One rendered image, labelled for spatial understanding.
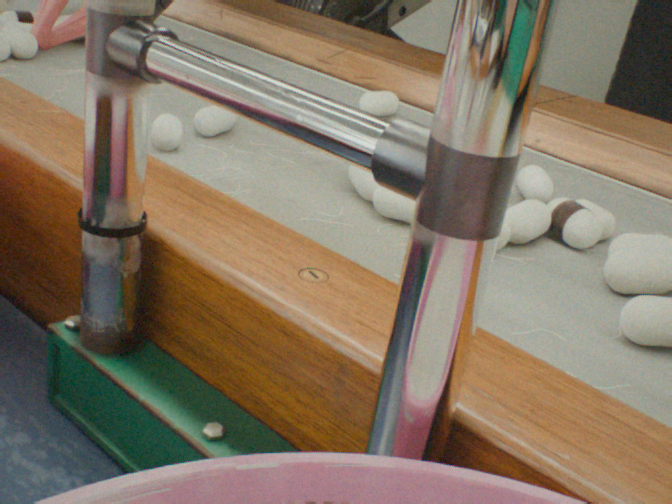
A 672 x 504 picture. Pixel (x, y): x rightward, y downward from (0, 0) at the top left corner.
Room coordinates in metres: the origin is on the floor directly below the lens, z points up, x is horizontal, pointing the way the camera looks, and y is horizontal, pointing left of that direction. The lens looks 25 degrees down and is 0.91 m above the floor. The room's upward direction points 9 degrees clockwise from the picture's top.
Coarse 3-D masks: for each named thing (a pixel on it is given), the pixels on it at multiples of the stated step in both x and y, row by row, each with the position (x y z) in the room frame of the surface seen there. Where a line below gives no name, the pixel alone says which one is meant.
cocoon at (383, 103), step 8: (368, 96) 0.60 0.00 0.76; (376, 96) 0.61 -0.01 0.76; (384, 96) 0.61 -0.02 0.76; (392, 96) 0.61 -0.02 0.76; (360, 104) 0.61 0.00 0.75; (368, 104) 0.60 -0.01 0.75; (376, 104) 0.60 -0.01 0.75; (384, 104) 0.61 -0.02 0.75; (392, 104) 0.61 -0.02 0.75; (376, 112) 0.60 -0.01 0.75; (384, 112) 0.61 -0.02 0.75; (392, 112) 0.61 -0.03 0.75
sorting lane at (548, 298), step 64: (0, 64) 0.59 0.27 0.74; (64, 64) 0.61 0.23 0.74; (256, 64) 0.72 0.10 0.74; (192, 128) 0.51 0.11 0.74; (256, 128) 0.53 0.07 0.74; (256, 192) 0.42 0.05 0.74; (320, 192) 0.43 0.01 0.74; (512, 192) 0.49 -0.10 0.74; (576, 192) 0.51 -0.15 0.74; (640, 192) 0.53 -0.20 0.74; (384, 256) 0.36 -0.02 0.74; (512, 256) 0.39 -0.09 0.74; (576, 256) 0.40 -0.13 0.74; (512, 320) 0.32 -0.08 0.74; (576, 320) 0.33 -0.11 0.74; (640, 384) 0.28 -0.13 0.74
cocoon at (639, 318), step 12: (636, 300) 0.32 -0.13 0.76; (648, 300) 0.32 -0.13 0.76; (660, 300) 0.32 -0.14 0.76; (624, 312) 0.32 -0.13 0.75; (636, 312) 0.31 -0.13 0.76; (648, 312) 0.31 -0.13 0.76; (660, 312) 0.31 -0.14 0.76; (624, 324) 0.31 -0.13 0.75; (636, 324) 0.31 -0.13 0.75; (648, 324) 0.31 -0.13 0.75; (660, 324) 0.31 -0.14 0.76; (636, 336) 0.31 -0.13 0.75; (648, 336) 0.31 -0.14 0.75; (660, 336) 0.31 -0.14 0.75
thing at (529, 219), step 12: (516, 204) 0.42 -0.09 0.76; (528, 204) 0.41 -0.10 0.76; (540, 204) 0.42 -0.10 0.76; (516, 216) 0.40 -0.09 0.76; (528, 216) 0.40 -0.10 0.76; (540, 216) 0.41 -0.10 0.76; (516, 228) 0.40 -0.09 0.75; (528, 228) 0.40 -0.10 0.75; (540, 228) 0.41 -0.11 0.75; (516, 240) 0.40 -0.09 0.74; (528, 240) 0.40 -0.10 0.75
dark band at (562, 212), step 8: (568, 200) 0.43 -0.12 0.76; (560, 208) 0.42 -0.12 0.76; (568, 208) 0.42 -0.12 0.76; (576, 208) 0.42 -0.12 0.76; (584, 208) 0.42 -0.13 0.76; (552, 216) 0.42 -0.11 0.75; (560, 216) 0.42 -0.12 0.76; (568, 216) 0.41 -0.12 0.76; (552, 224) 0.42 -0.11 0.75; (560, 224) 0.41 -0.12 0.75; (552, 232) 0.42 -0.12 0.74; (560, 232) 0.41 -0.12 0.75
